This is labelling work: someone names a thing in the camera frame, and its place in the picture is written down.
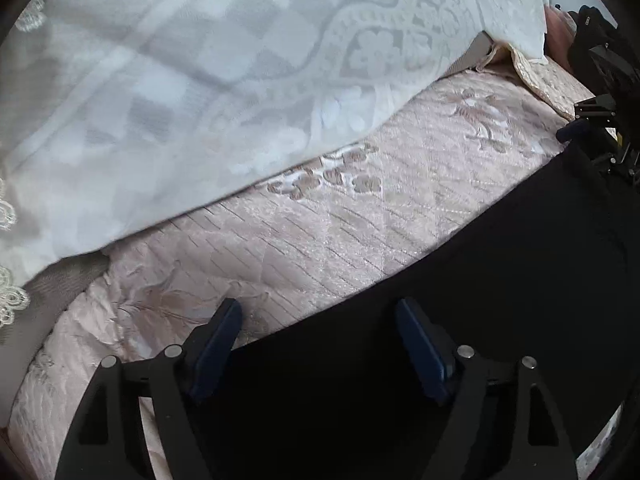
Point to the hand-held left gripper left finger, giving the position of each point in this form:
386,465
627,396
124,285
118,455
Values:
215,350

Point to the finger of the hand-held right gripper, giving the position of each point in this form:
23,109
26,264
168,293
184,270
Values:
575,130
622,160

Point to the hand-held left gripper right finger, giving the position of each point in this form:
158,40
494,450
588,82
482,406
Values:
422,350

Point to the black pants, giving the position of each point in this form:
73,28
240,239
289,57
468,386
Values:
450,270

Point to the pink quilted floral bedspread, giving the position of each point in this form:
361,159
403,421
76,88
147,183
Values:
350,220

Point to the grey upholstered headboard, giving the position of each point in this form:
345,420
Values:
60,285

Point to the beige lace trim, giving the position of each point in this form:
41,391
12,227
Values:
11,290

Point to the white patterned lace cover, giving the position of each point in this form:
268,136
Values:
200,60

